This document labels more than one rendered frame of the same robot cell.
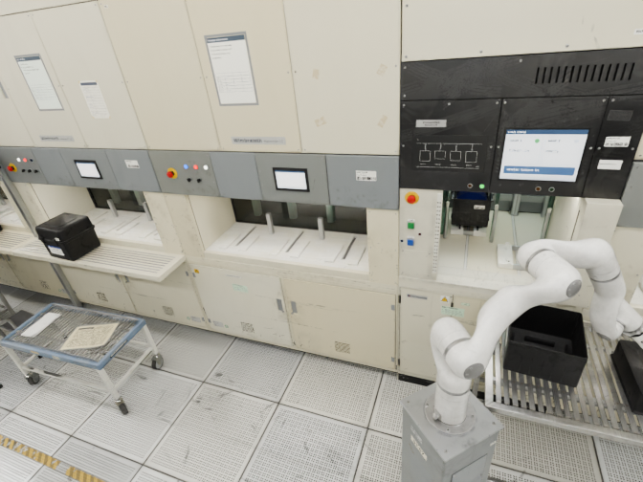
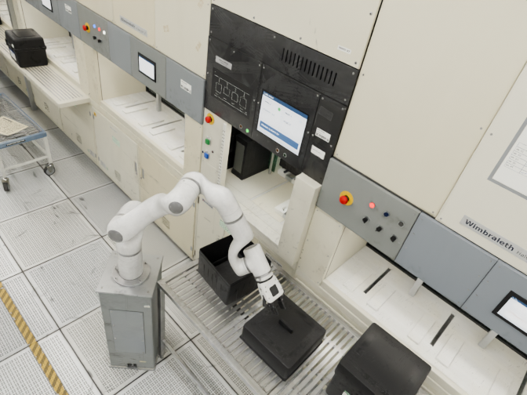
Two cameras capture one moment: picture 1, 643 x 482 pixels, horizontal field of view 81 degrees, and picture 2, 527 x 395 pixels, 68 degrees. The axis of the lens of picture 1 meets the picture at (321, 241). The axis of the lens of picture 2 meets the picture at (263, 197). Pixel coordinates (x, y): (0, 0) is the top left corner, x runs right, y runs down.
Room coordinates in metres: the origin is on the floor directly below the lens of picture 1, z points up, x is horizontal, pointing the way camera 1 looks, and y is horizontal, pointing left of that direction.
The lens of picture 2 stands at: (-0.20, -1.31, 2.43)
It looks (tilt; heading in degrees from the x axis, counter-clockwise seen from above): 38 degrees down; 14
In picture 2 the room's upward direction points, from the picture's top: 11 degrees clockwise
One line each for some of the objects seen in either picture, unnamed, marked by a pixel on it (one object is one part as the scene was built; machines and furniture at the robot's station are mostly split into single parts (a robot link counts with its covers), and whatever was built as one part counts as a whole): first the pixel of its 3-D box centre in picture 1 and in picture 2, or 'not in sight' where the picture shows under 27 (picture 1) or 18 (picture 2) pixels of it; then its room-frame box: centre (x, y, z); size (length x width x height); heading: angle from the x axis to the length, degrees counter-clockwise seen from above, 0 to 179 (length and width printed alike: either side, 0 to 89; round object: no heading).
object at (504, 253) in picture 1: (518, 256); (297, 211); (1.68, -1.08, 0.89); 0.22 x 0.21 x 0.04; 156
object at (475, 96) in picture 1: (487, 230); (292, 179); (1.87, -0.98, 0.98); 0.95 x 0.88 x 1.95; 156
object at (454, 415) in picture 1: (451, 397); (130, 260); (0.89, -0.42, 0.85); 0.19 x 0.19 x 0.18
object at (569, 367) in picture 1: (542, 340); (234, 266); (1.12, -0.90, 0.85); 0.28 x 0.28 x 0.17; 61
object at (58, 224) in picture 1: (68, 235); (26, 47); (2.51, 1.86, 0.93); 0.30 x 0.28 x 0.26; 63
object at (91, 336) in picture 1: (89, 335); (5, 125); (1.92, 1.62, 0.47); 0.31 x 0.23 x 0.02; 88
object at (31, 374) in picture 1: (88, 350); (7, 137); (2.02, 1.77, 0.24); 0.97 x 0.52 x 0.48; 69
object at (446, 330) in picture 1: (452, 352); (131, 226); (0.92, -0.42, 1.07); 0.19 x 0.12 x 0.24; 8
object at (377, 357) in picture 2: not in sight; (376, 379); (0.81, -1.71, 0.89); 0.29 x 0.29 x 0.25; 68
